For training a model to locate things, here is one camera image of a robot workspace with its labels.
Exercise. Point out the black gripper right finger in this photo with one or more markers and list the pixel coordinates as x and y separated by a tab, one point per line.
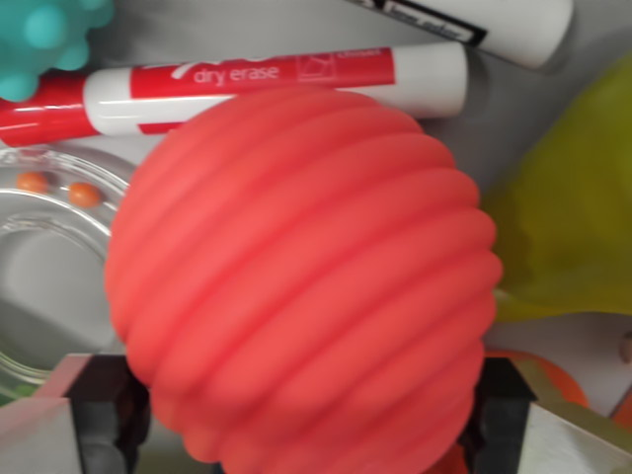
568	444

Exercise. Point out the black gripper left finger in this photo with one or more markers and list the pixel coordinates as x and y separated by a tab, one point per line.
59	429

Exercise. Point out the red ribbed rubber ball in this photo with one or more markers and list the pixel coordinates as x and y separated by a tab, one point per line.
301	276

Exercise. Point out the grey plastic bin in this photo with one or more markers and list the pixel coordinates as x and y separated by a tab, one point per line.
247	24

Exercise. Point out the orange plastic cup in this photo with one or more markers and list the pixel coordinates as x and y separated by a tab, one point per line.
575	382

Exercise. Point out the olive yellow pear toy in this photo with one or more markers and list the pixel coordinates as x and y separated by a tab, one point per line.
573	212

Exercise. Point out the small orange bead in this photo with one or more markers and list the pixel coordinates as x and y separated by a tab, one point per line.
32	182
84	195

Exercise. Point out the teal knobby ball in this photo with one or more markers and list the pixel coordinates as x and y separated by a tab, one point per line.
39	39

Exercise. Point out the red dry erase marker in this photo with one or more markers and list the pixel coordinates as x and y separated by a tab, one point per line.
247	74

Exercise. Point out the white marker with black label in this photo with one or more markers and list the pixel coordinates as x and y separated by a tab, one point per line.
523	24

